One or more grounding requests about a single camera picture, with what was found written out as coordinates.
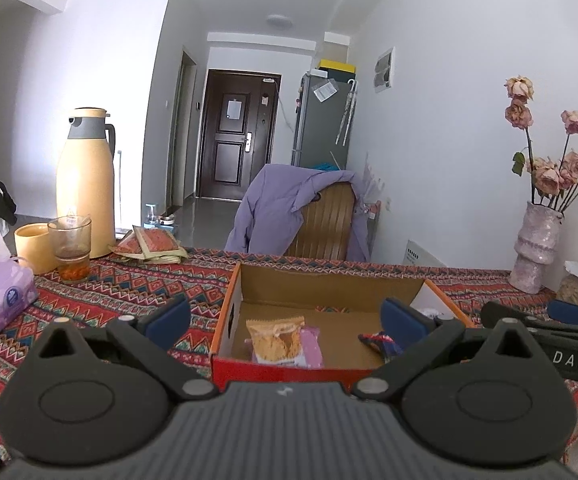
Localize water bottle on floor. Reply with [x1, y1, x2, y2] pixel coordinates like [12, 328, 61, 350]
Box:
[144, 203, 178, 234]

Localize paper sheet on refrigerator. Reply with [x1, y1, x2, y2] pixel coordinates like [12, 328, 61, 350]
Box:
[313, 79, 338, 104]

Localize white dried twigs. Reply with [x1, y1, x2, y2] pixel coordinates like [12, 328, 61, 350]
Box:
[361, 152, 388, 212]

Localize dried rose bouquet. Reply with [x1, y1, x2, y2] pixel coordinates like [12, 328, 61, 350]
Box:
[504, 75, 578, 214]

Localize grey refrigerator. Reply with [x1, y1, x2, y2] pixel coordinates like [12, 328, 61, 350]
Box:
[291, 71, 358, 171]

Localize glass cup with tea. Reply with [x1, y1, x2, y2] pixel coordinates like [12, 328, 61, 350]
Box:
[47, 214, 93, 282]

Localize red cardboard box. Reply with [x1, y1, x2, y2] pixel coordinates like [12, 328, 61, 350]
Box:
[210, 261, 474, 392]

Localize yellow mug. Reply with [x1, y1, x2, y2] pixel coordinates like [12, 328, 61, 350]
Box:
[14, 222, 61, 276]

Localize blue striped snack packet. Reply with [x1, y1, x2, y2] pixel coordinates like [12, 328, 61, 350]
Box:
[358, 331, 405, 359]

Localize yellow chip packet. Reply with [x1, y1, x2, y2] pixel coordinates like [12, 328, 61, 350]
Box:
[245, 315, 306, 366]

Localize yellow thermos jug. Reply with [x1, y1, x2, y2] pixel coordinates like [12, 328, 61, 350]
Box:
[56, 107, 118, 260]

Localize yellow box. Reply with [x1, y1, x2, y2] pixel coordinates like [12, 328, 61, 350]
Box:
[317, 59, 358, 74]

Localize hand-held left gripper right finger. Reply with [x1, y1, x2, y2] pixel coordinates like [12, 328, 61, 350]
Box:
[354, 298, 547, 401]

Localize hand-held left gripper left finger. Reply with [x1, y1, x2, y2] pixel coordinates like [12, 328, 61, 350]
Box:
[32, 295, 218, 403]

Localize pink snack packet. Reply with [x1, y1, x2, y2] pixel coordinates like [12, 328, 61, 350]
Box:
[299, 325, 324, 369]

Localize wall electric panel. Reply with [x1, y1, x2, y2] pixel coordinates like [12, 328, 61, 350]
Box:
[373, 46, 396, 94]

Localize purple jacket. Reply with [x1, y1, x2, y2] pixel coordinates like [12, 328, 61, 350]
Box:
[224, 163, 370, 261]

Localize dark brown door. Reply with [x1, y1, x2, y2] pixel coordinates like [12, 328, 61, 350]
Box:
[196, 68, 283, 201]

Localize wooden chair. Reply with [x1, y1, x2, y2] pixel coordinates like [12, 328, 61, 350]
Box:
[286, 182, 358, 261]

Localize white umbrella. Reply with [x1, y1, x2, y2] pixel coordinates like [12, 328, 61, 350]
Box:
[336, 78, 358, 146]

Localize pink textured vase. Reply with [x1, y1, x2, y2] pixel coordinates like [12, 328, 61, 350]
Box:
[508, 201, 565, 294]

